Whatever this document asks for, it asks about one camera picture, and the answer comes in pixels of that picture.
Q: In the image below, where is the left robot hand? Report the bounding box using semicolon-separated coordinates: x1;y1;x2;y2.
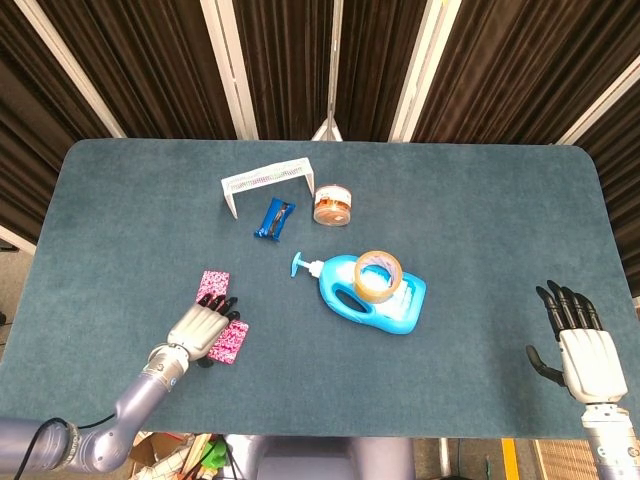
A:
167;294;241;369

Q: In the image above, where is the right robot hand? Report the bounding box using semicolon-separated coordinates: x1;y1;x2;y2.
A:
525;279;629;406

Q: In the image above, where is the purple-grey robot base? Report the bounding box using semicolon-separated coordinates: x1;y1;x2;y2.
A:
224;433;417;480

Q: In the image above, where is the green plastic toy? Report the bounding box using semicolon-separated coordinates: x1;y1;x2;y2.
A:
202;438;229;470

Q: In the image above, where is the blue snack wrapper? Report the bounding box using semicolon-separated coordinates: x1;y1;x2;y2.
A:
253;197;297;243

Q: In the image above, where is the cardboard box clutter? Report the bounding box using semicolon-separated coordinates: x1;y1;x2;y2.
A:
127;430;214;480

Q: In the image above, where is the blue detergent pump bottle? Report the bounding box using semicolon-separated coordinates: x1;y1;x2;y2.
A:
289;251;428;336

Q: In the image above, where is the tan packing tape roll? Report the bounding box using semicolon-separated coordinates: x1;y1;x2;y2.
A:
353;250;404;304

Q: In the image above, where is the clear jar with orange contents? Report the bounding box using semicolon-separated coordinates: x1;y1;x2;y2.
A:
313;184;353;227

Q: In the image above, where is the teal felt table mat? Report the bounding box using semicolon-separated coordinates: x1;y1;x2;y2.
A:
0;138;635;440

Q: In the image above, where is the thin white stand pole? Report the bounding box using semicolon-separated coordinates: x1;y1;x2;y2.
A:
310;0;345;142

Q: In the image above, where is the dark brown curtain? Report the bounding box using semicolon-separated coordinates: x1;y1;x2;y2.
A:
0;0;640;301

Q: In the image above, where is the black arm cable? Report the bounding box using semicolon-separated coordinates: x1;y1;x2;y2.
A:
14;412;119;480

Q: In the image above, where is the white wire shelf rack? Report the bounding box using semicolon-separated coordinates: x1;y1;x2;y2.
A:
220;157;316;220

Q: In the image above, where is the white metal frame post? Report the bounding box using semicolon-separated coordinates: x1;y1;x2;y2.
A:
13;0;127;139
199;0;260;141
388;0;462;143
556;67;640;147

